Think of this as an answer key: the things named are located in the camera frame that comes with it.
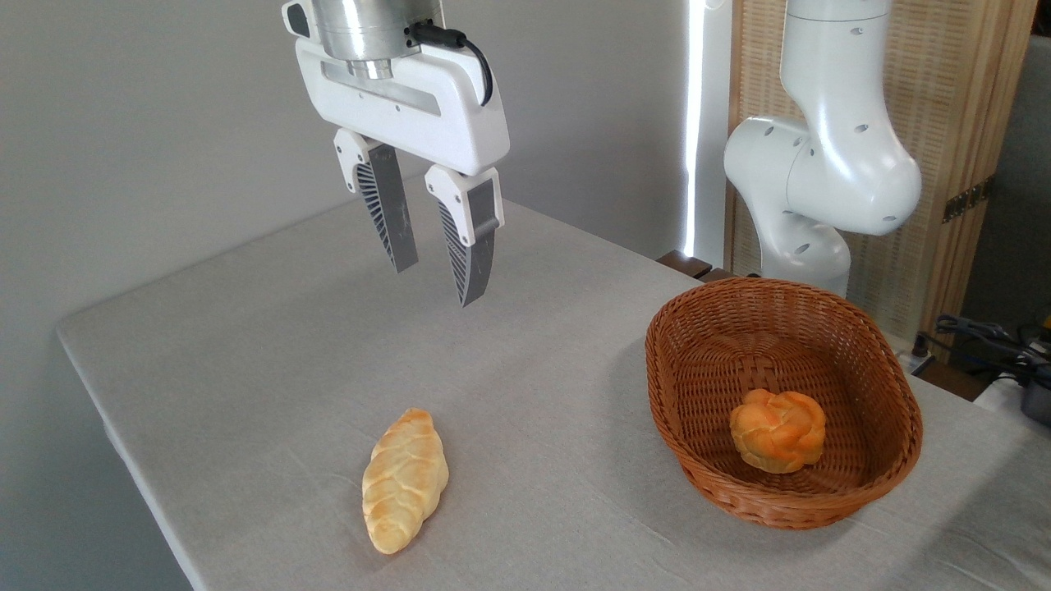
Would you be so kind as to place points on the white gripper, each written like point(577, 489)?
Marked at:
point(427, 111)

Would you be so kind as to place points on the long braided bread loaf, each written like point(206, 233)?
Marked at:
point(404, 484)

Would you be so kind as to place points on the brown oval wicker basket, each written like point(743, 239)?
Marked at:
point(698, 361)

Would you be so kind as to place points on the grey tablecloth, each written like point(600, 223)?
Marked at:
point(328, 369)

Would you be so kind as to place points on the round orange braided bun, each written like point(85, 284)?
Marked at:
point(778, 431)

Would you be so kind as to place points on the white power strip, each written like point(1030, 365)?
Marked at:
point(913, 359)

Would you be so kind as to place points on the dark metal screen hinge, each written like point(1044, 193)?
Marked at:
point(966, 200)

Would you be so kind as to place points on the wooden rattan folding screen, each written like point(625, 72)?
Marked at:
point(952, 98)

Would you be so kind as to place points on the dark grey device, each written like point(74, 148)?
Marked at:
point(1038, 402)

